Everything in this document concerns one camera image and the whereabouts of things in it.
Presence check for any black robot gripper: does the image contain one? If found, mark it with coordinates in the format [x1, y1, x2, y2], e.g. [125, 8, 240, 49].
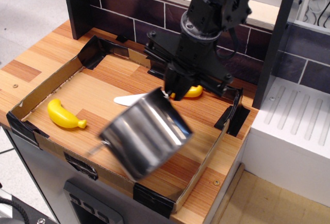
[144, 12, 233, 101]

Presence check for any stainless steel pot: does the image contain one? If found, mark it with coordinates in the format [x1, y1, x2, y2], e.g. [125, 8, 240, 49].
[88, 88, 193, 182]

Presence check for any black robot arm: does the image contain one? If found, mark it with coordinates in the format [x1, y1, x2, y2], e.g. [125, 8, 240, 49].
[145, 0, 252, 101]

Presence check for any cardboard fence with black tape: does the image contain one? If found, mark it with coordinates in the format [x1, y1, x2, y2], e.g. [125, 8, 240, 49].
[1, 34, 257, 223]

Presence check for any yellow toy banana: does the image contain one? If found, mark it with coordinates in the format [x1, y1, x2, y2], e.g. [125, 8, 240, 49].
[47, 99, 87, 129]

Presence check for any white toy sink drainboard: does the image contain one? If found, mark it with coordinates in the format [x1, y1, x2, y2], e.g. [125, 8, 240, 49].
[242, 78, 329, 206]

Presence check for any yellow handled toy knife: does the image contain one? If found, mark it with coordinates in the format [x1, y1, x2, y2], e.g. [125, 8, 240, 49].
[113, 85, 203, 106]

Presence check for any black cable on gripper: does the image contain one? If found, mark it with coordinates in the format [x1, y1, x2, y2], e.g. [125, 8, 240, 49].
[215, 26, 242, 60]

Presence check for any black braided cable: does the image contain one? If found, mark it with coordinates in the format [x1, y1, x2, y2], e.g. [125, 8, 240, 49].
[0, 198, 29, 224]

